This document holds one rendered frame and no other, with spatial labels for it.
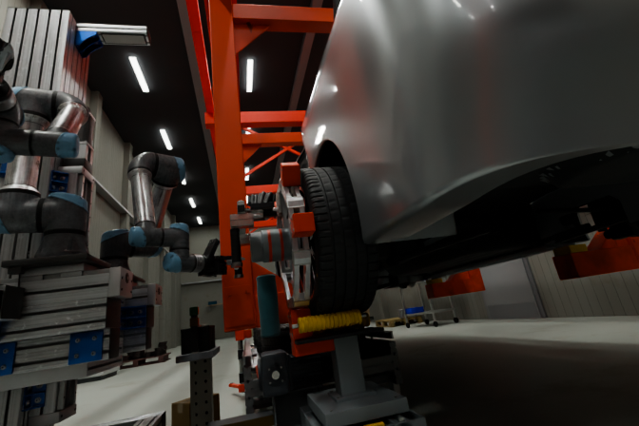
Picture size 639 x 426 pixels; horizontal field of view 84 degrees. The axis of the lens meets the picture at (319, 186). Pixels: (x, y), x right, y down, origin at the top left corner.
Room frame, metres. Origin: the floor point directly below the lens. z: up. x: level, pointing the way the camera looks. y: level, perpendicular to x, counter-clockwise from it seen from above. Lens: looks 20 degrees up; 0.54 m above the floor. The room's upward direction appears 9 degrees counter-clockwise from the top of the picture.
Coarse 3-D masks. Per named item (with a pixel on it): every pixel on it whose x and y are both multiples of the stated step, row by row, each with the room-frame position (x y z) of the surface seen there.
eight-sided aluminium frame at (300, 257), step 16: (288, 192) 1.34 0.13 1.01; (288, 208) 1.29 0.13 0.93; (304, 240) 1.29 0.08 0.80; (304, 256) 1.29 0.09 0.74; (288, 272) 1.78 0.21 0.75; (304, 272) 1.36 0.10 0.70; (288, 288) 1.69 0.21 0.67; (304, 288) 1.40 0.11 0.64; (288, 304) 1.62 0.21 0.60; (304, 304) 1.44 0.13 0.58
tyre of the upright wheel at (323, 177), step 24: (312, 168) 1.44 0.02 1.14; (336, 168) 1.41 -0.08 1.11; (312, 192) 1.28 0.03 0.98; (336, 192) 1.29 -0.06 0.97; (336, 216) 1.27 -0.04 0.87; (336, 240) 1.27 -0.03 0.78; (360, 240) 1.29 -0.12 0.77; (336, 264) 1.30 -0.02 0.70; (360, 264) 1.32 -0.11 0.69; (336, 288) 1.35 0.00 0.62; (360, 288) 1.39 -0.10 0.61; (312, 312) 1.55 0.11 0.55; (360, 312) 1.58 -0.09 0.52
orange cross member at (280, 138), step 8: (248, 136) 3.85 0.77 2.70; (256, 136) 3.88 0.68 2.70; (264, 136) 3.90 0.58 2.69; (272, 136) 3.92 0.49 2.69; (280, 136) 3.95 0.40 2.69; (288, 136) 3.97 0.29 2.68; (296, 136) 4.00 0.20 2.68; (248, 144) 3.87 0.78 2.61; (256, 144) 3.90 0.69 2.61; (264, 144) 3.93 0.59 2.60; (272, 144) 3.96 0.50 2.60; (280, 144) 3.99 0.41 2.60; (288, 144) 4.03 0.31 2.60; (296, 144) 4.06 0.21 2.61; (248, 152) 3.90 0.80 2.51
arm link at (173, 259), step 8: (168, 256) 1.34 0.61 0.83; (176, 256) 1.34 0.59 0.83; (184, 256) 1.37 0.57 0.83; (192, 256) 1.41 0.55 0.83; (168, 264) 1.34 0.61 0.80; (176, 264) 1.34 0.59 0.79; (184, 264) 1.38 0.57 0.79; (192, 264) 1.41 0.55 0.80; (176, 272) 1.39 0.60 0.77; (184, 272) 1.42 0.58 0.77
